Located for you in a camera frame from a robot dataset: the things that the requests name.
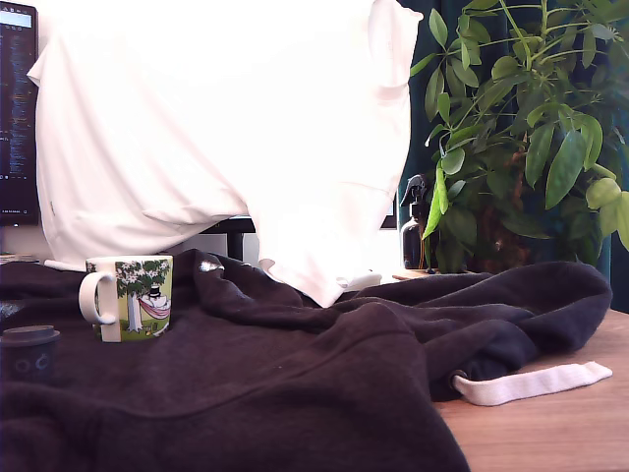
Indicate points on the green illustrated coffee mug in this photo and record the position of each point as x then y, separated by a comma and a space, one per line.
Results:
142, 295

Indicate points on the black monitor stand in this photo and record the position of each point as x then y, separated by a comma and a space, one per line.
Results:
236, 240

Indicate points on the dark glass spray bottle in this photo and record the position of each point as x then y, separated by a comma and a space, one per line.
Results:
413, 236

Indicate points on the wooden board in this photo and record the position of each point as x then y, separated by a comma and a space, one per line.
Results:
410, 274

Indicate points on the black hoodie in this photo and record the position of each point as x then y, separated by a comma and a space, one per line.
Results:
275, 383

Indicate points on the white draped cloth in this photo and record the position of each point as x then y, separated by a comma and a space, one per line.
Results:
196, 123

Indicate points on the green leafy houseplant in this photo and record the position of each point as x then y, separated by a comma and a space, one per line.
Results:
535, 133

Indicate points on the white stick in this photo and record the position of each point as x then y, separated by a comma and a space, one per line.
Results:
61, 265

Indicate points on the black computer monitor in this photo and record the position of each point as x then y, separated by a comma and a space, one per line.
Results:
17, 123

